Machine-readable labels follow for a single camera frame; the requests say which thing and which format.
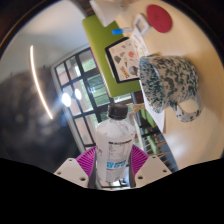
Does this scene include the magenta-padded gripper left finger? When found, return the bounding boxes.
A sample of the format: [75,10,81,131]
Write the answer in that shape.
[53,146,98,189]

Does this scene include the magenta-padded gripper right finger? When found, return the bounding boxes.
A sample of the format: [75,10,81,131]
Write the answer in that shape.
[128,143,173,189]

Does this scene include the clear plastic water bottle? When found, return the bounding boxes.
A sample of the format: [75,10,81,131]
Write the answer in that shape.
[94,103,137,184]

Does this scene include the wooden chairs with green seats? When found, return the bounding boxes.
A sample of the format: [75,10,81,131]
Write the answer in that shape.
[136,106,173,161]

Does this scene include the pendant ceiling lamps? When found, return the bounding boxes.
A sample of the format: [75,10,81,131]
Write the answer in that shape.
[60,88,83,108]

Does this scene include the green speckled enamel mug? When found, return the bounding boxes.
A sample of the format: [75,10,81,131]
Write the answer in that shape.
[137,54,204,123]

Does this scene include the long curved linear light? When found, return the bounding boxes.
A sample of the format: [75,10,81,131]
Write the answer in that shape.
[29,44,54,120]

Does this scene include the black-framed tablet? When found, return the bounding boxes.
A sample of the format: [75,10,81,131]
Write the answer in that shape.
[104,36,145,84]

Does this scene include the colourful printed leaflets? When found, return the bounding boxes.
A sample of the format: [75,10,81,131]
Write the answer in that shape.
[128,28,151,59]

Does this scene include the small blue-capped tube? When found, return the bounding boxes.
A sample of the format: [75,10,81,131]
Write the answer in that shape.
[111,27,134,36]

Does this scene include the flat round red coaster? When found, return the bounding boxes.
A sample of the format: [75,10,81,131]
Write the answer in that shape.
[145,3,174,34]

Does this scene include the white bowl of food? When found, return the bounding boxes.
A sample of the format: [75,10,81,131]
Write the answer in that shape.
[89,0,129,28]

